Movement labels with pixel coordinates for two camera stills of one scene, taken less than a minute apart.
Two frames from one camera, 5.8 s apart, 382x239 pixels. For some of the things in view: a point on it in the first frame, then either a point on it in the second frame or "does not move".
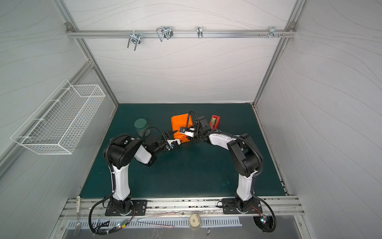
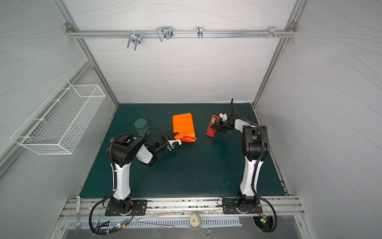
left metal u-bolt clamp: (135, 37) does not move
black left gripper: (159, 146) does not move
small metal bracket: (200, 32) does not move
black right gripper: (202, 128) → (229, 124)
